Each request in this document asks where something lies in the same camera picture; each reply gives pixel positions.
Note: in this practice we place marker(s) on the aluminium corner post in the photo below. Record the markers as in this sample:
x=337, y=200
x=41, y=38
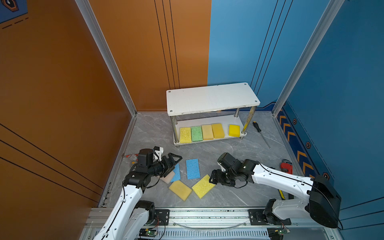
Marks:
x=318, y=34
x=101, y=42

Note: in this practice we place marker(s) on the small bright yellow sponge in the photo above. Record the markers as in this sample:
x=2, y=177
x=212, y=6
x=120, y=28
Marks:
x=234, y=131

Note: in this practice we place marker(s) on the green circuit board left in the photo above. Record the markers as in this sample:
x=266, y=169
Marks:
x=152, y=233

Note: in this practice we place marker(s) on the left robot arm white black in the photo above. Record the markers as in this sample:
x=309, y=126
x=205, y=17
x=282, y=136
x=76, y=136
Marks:
x=130, y=213

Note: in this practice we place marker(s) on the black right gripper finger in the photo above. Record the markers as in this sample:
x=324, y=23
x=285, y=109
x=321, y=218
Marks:
x=228, y=183
x=216, y=177

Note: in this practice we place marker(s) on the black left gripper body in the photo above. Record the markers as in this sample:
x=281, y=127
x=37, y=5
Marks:
x=167, y=166

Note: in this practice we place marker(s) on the dark yellow sponge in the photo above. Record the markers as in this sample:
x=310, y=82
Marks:
x=181, y=190

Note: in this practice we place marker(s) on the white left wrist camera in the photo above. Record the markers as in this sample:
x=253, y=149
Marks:
x=158, y=151

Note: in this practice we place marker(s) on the white two-tier shelf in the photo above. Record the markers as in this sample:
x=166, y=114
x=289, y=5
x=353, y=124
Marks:
x=202, y=100

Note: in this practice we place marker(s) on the blue textured sponge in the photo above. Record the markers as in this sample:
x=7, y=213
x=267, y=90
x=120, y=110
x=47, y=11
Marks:
x=193, y=171

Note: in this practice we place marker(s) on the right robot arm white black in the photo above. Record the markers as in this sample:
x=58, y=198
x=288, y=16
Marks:
x=313, y=198

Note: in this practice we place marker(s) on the aluminium corner post left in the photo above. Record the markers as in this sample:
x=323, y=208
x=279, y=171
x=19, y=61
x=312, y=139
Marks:
x=101, y=42

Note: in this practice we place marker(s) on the light blue sponge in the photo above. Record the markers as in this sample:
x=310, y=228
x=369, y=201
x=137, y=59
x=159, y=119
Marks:
x=177, y=173

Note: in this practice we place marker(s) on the pink beige sponge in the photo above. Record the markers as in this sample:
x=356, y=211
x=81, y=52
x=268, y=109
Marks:
x=168, y=178

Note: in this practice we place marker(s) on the green circuit board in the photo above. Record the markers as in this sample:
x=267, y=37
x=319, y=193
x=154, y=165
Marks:
x=282, y=232
x=152, y=233

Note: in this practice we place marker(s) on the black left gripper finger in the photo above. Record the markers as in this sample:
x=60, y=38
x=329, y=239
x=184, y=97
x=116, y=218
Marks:
x=171, y=160
x=168, y=171

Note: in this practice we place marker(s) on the large yellow textured sponge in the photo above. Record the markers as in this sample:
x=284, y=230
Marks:
x=203, y=186

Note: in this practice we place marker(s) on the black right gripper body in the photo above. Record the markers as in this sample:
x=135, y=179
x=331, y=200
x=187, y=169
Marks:
x=222, y=173

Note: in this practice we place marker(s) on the green circuit board right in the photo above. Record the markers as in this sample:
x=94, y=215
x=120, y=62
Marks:
x=282, y=232

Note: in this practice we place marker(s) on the yellow foam sponge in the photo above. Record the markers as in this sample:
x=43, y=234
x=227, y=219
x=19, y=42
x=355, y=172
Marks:
x=218, y=131

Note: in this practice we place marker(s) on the pale yellow orange sponge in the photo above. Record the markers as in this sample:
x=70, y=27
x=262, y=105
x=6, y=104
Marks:
x=207, y=132

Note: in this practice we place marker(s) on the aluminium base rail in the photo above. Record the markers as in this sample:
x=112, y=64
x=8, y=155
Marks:
x=231, y=223

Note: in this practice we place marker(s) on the black yellow screwdriver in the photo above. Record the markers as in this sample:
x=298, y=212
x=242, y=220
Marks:
x=257, y=127

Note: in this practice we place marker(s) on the yellow green textured sponge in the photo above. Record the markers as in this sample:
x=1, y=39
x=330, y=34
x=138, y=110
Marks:
x=185, y=135

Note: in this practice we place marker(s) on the aluminium corner post right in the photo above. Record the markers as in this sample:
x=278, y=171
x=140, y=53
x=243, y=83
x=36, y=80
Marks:
x=318, y=34

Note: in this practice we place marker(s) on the red pipe wrench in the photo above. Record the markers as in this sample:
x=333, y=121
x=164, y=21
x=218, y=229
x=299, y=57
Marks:
x=286, y=166

